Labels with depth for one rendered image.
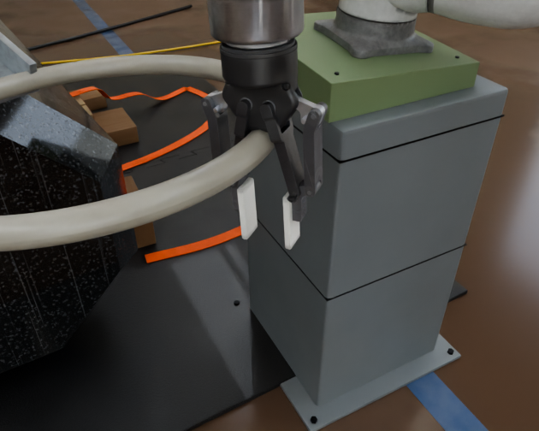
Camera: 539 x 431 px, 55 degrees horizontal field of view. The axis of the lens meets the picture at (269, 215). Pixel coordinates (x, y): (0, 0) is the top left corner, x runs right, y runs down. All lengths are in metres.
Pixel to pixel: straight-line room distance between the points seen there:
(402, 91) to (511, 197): 1.42
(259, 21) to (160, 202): 0.18
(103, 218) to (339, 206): 0.60
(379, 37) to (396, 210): 0.34
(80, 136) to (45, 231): 0.83
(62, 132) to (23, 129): 0.09
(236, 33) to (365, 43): 0.58
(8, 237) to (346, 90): 0.61
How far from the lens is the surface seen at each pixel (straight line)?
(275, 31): 0.48
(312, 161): 0.54
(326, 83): 0.90
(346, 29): 1.07
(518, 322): 1.79
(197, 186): 0.47
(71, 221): 0.46
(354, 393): 1.47
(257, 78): 0.50
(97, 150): 1.30
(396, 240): 1.15
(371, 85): 0.95
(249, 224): 0.62
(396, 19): 1.05
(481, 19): 1.02
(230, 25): 0.49
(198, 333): 1.59
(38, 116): 1.24
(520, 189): 2.42
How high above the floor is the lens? 1.21
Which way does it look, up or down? 36 degrees down
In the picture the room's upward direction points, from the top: straight up
